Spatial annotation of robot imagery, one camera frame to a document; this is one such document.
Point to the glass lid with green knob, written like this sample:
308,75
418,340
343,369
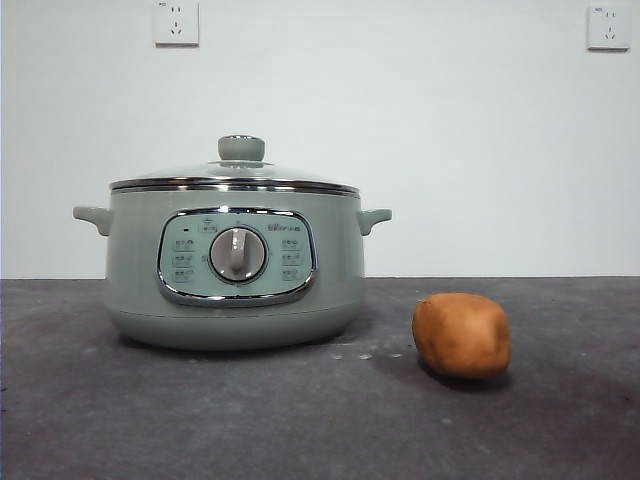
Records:
241,148

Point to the brown potato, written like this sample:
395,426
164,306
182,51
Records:
460,335

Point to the pale green electric cooking pot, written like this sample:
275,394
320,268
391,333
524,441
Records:
135,260

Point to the white wall socket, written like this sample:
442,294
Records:
176,24
608,29

